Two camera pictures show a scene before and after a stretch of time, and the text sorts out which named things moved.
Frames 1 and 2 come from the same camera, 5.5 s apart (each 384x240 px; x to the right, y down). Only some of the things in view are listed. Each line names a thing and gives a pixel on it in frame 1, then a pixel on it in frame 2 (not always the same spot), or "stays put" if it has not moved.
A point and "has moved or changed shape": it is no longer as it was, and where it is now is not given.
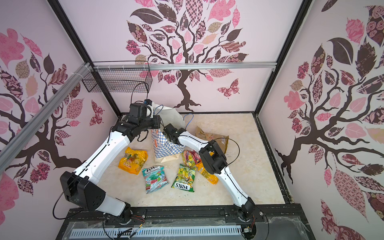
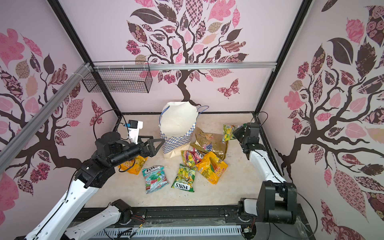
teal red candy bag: (155, 178) stays put
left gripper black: (156, 119) → (151, 151)
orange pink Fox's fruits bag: (191, 158) stays put
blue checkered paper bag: (164, 150) has moved or changed shape
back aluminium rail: (184, 66) stays put
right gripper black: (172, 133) → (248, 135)
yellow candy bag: (133, 160) stays put
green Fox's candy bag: (185, 179) stays put
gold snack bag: (222, 140) stays put
